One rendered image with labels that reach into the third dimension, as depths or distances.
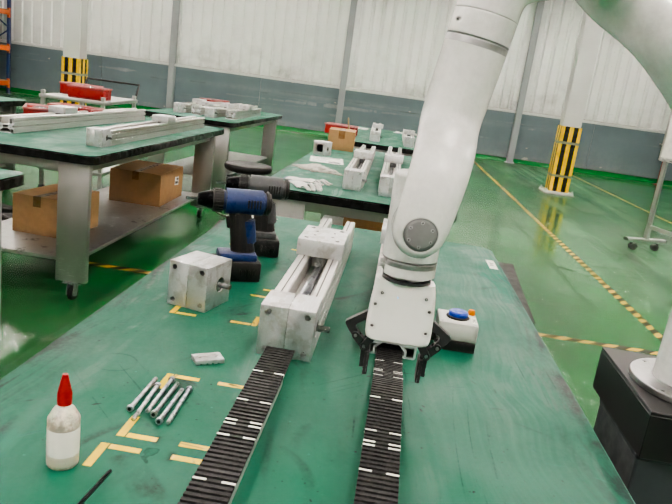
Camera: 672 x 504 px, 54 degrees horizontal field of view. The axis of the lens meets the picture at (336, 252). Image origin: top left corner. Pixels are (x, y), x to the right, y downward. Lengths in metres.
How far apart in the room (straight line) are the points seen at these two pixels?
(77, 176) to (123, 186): 1.60
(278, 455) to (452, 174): 0.44
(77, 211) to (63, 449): 2.73
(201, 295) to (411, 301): 0.52
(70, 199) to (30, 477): 2.74
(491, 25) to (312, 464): 0.63
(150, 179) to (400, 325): 4.11
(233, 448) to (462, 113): 0.54
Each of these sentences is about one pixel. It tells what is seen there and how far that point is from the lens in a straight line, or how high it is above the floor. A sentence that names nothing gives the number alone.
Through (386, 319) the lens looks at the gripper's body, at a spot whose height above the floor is 0.93.
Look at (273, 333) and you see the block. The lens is 1.18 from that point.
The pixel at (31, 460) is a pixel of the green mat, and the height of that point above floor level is 0.78.
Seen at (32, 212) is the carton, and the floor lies 0.35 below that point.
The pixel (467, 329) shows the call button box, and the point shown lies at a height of 0.83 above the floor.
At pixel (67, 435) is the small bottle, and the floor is 0.83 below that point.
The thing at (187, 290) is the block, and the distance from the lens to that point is 1.38.
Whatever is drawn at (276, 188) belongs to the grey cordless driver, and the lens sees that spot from 1.79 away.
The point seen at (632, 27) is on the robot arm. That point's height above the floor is 1.40.
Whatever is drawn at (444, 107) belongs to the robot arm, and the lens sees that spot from 0.94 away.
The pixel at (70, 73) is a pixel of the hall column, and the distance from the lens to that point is 12.39.
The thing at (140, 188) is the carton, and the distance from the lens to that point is 5.04.
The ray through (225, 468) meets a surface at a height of 0.81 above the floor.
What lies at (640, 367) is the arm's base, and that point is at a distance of 1.25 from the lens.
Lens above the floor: 1.27
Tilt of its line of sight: 14 degrees down
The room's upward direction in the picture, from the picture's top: 8 degrees clockwise
